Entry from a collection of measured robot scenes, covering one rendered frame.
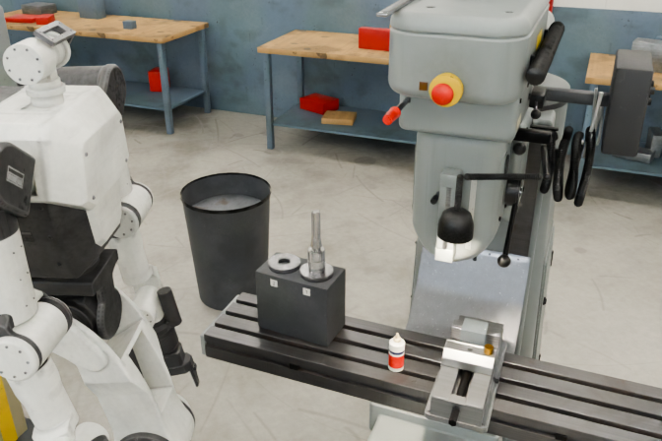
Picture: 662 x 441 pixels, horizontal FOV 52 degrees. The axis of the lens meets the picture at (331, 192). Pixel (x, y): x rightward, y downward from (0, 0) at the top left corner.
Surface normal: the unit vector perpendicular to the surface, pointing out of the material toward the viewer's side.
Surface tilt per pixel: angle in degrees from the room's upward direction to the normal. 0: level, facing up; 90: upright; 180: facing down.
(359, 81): 90
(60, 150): 85
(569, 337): 0
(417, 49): 90
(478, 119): 90
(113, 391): 115
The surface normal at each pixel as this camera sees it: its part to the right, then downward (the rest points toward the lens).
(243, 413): 0.00, -0.90
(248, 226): 0.59, 0.40
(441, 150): -0.37, 0.39
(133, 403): -0.06, 0.43
